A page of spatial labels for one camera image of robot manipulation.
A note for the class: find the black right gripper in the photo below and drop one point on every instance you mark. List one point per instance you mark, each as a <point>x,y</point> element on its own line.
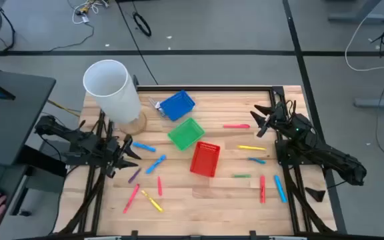
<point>282,118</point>

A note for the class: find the blue highlighter marker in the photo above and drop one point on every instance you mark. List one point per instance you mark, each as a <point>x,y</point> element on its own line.
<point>144,147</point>
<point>280,189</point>
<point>155,164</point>

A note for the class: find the pink highlighter marker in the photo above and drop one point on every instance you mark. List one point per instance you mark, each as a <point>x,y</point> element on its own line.
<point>236,126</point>
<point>131,198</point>
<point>159,186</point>

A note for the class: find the black office desk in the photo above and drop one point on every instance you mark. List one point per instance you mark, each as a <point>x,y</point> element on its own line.
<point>12,123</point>

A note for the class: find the yellow highlighter marker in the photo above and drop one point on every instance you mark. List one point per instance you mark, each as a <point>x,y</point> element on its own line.
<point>152,201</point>
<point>251,147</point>

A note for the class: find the red plastic basket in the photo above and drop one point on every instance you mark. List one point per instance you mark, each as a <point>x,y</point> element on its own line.
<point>205,159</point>

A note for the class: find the red highlighter marker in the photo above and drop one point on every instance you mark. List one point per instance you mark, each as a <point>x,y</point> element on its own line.
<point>262,189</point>

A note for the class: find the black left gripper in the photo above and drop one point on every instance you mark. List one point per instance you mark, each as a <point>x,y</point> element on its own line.
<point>113,153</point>

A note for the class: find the purple highlighter marker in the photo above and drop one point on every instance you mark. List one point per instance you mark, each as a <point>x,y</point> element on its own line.
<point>134,175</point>

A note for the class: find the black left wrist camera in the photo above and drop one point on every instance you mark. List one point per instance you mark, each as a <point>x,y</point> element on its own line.
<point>110,173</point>

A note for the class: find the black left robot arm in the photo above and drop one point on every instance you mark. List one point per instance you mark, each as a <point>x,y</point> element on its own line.
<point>75,136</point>

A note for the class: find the spare black gripper finger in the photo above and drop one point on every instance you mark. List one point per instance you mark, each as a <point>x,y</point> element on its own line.
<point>316,194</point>

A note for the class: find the teal highlighter marker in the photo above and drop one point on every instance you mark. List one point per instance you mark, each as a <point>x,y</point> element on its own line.
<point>257,160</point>

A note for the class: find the grey desk foot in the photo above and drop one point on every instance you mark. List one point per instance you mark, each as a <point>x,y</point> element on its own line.
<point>378,102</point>
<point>355,17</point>

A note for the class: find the green plastic basket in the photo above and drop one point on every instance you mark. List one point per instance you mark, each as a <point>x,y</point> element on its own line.
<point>186,134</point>

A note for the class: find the blue plastic basket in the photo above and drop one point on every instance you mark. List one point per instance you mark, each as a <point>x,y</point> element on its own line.
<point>177,106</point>

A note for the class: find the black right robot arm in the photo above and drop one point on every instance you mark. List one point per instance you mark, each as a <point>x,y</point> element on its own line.
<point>328,156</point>

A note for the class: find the green highlighter marker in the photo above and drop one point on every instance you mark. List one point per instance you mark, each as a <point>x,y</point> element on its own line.
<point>242,176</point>

